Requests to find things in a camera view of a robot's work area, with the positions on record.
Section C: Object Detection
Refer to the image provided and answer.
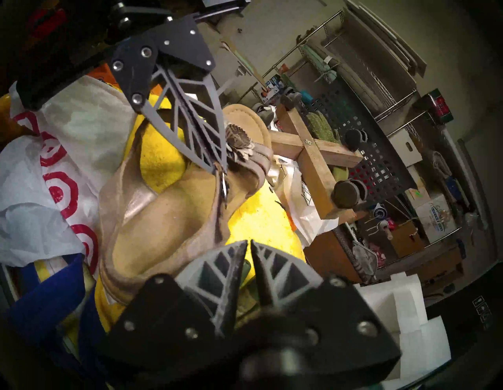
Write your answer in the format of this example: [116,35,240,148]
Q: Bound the white flat boards stack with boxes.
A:
[344,0,427,77]

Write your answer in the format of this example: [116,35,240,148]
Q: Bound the teal bench cushion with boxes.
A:
[303,42,339,85]

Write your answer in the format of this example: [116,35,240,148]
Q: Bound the brown wooden chest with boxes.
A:
[305,226,364,284]

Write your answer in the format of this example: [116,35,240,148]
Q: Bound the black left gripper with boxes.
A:
[15,0,253,174]

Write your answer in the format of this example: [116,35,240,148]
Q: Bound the white overbed table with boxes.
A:
[220,39,268,93]

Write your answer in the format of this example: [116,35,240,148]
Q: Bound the white box with handle hole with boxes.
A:
[387,128,423,168]

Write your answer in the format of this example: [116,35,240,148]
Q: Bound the gray right gripper left finger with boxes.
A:
[97,240,249,372]

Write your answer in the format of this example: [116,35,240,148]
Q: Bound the black perforated plastic basket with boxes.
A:
[303,85,418,206]

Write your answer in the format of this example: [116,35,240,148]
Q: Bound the green knit glove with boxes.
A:
[307,111,350,182]

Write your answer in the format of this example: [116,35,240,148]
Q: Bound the wooden cross caster dolly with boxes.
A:
[251,86,368,221]

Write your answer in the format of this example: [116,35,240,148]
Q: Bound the white printed plastic bag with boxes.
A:
[271,155,341,249]

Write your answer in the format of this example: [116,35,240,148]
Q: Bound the white foam packing block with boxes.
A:
[356,273,452,390]

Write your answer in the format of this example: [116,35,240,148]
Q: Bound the gray striped cloth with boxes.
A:
[351,240,378,284]

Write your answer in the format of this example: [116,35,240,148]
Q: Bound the gray right gripper right finger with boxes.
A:
[251,240,402,380]

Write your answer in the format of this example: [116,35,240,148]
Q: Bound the black flight case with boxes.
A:
[424,259,503,390]

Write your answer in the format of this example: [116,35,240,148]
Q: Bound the small Gildan cardboard box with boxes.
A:
[415,193,459,244]

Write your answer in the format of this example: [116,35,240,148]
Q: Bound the red snowman box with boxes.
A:
[419,88,455,125]

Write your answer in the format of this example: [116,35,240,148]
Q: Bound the blue white product box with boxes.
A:
[263,75,284,103]

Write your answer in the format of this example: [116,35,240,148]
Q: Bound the white bag red circles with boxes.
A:
[0,75,139,276]

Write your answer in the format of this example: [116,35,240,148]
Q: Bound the white box orange label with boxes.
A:
[405,165,431,207]

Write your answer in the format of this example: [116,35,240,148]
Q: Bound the brown cardboard box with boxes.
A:
[389,220,426,258]

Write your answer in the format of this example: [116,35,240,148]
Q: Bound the blue strap bag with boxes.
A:
[8,254,119,390]

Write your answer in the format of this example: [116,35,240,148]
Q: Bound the beige bench cushion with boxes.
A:
[326,59,390,115]

